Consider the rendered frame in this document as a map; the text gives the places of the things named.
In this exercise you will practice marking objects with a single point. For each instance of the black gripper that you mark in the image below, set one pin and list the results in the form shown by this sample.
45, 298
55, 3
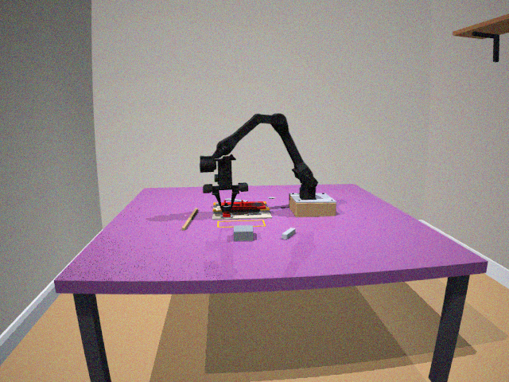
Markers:
225, 183

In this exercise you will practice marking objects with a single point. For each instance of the tan wooden stick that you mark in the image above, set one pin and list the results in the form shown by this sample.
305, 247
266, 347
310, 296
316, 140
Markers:
189, 219

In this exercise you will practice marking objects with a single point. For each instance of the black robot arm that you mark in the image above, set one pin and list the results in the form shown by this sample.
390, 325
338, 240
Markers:
279, 123

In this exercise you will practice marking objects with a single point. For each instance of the small white rectangular block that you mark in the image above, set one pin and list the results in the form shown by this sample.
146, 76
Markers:
286, 235

